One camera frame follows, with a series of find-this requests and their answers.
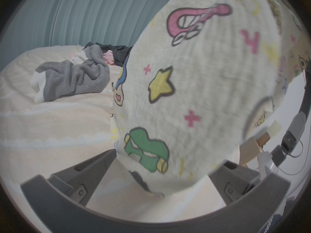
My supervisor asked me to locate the white printed pyjama top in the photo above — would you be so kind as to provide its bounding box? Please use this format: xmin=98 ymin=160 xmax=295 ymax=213
xmin=109 ymin=0 xmax=311 ymax=198

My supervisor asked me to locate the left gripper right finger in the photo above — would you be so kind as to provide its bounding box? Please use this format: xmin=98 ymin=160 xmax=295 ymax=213
xmin=208 ymin=160 xmax=262 ymax=207

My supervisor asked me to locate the pile of clothes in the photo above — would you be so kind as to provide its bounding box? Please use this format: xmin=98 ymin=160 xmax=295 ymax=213
xmin=30 ymin=42 xmax=134 ymax=104

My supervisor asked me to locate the small pale wooden table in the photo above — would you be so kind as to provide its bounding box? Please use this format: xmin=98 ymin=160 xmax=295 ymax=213
xmin=239 ymin=130 xmax=271 ymax=168

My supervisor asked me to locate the blue-green curtain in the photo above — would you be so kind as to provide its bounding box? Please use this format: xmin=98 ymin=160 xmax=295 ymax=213
xmin=0 ymin=0 xmax=190 ymax=70

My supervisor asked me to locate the bed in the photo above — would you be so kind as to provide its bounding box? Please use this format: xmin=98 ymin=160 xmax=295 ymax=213
xmin=0 ymin=45 xmax=227 ymax=224

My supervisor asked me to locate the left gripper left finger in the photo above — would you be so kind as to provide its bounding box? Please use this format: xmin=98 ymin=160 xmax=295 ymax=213
xmin=47 ymin=149 xmax=117 ymax=206

